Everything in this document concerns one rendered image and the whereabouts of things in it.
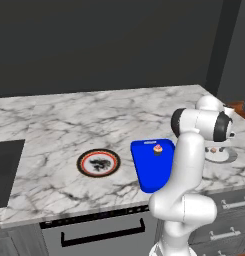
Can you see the black hob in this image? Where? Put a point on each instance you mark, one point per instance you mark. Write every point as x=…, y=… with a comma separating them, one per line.
x=6, y=171

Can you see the grey dishwasher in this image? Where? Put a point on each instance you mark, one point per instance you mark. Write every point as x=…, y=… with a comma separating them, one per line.
x=104, y=230

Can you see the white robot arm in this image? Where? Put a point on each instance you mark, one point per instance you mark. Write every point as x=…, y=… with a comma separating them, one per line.
x=184, y=173

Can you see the grey cupboard door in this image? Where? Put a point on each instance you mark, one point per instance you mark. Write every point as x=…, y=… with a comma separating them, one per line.
x=17, y=241

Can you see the small brown dessert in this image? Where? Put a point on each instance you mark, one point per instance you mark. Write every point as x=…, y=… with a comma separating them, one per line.
x=212, y=150

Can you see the blue tray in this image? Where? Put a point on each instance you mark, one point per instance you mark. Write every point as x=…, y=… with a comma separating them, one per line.
x=152, y=170

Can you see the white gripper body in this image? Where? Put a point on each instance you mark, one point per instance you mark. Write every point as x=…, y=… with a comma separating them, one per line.
x=215, y=144

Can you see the grey white plate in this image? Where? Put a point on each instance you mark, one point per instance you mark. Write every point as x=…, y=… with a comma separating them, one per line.
x=228, y=156

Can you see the black red patterned plate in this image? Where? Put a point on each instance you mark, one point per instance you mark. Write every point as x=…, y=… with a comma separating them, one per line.
x=98, y=162

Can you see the pink frosted cupcake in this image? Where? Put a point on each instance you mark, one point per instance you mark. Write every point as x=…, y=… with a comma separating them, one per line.
x=157, y=149

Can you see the grey drawer front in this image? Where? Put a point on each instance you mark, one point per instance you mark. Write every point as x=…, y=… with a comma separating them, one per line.
x=224, y=240
x=233, y=213

